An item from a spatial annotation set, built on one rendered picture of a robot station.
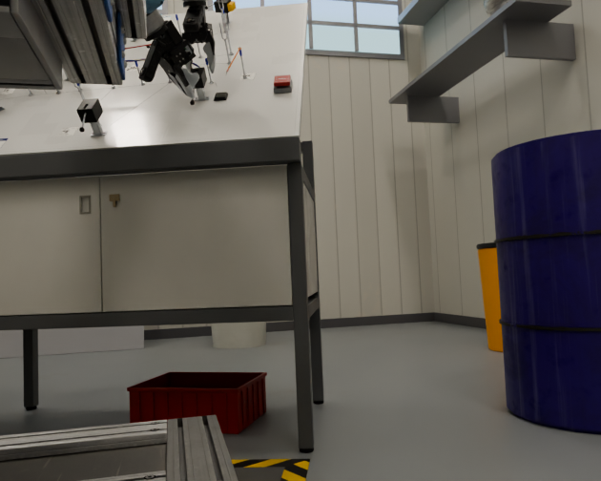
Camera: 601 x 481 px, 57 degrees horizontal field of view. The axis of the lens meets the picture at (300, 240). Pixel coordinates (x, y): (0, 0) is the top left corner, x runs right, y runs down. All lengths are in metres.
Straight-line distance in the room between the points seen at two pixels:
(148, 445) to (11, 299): 0.91
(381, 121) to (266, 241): 3.93
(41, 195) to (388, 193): 3.91
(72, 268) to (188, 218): 0.37
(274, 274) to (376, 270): 3.64
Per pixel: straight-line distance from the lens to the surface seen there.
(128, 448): 1.02
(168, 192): 1.63
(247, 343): 3.86
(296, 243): 1.53
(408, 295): 5.27
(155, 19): 1.60
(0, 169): 1.82
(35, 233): 1.78
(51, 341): 4.29
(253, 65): 1.97
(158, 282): 1.62
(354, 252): 5.07
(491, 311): 3.38
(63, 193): 1.75
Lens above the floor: 0.49
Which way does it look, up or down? 4 degrees up
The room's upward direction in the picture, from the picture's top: 2 degrees counter-clockwise
